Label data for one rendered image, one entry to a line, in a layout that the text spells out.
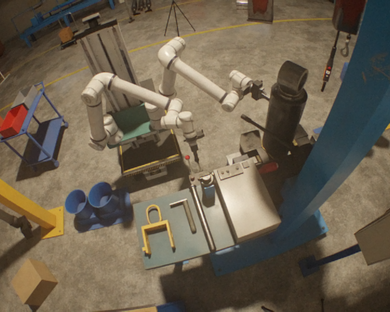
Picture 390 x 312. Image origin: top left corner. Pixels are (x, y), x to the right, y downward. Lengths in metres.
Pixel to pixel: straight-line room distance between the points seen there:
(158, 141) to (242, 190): 1.57
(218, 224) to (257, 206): 0.25
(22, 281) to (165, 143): 2.39
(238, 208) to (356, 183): 2.10
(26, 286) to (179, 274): 1.77
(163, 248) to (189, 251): 0.14
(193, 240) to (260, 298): 1.25
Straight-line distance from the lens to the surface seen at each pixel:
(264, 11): 1.02
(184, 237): 1.26
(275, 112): 1.29
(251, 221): 1.14
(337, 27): 1.05
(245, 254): 2.19
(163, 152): 2.47
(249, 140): 1.61
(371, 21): 0.69
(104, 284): 2.60
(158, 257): 1.28
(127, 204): 2.66
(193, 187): 1.31
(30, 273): 2.88
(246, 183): 1.22
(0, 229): 4.07
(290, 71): 1.17
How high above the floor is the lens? 2.28
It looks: 56 degrees down
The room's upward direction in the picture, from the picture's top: 12 degrees counter-clockwise
